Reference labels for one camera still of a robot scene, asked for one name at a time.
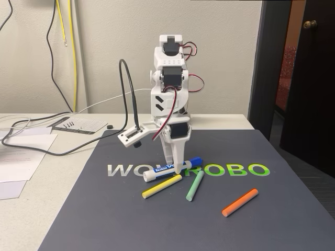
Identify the black camera cable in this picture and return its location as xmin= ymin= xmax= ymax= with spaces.
xmin=118 ymin=59 xmax=141 ymax=130

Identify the black power cable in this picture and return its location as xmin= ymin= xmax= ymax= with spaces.
xmin=1 ymin=0 xmax=129 ymax=157

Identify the red white black servo cable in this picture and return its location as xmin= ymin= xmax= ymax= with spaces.
xmin=151 ymin=88 xmax=179 ymax=142

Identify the dark door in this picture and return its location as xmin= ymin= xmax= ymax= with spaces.
xmin=279 ymin=0 xmax=335 ymax=180

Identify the long yellow wire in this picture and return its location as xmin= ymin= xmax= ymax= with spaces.
xmin=68 ymin=0 xmax=79 ymax=112

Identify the printed screw sheet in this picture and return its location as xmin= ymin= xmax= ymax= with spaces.
xmin=46 ymin=117 xmax=108 ymax=135

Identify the grey printed mat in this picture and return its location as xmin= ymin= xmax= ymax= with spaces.
xmin=38 ymin=129 xmax=335 ymax=251

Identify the green chalk stick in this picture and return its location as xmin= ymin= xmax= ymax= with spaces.
xmin=185 ymin=170 xmax=205 ymax=202

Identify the yellow chalk stick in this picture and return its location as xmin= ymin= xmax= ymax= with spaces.
xmin=142 ymin=174 xmax=183 ymax=199

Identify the thin black cable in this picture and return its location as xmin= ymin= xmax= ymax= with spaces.
xmin=0 ymin=0 xmax=14 ymax=30

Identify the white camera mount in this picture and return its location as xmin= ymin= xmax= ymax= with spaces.
xmin=117 ymin=120 xmax=159 ymax=149

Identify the small white paper sheet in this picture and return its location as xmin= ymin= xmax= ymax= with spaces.
xmin=0 ymin=180 xmax=27 ymax=201

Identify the dark door frame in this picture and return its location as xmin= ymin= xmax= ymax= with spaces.
xmin=247 ymin=0 xmax=293 ymax=143

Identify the orange chalk stick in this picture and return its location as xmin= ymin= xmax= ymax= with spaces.
xmin=221 ymin=188 xmax=259 ymax=218

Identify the short yellow wire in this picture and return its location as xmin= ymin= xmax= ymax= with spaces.
xmin=56 ymin=0 xmax=68 ymax=47

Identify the blue dry erase marker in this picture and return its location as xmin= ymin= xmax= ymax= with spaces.
xmin=143 ymin=156 xmax=204 ymax=183

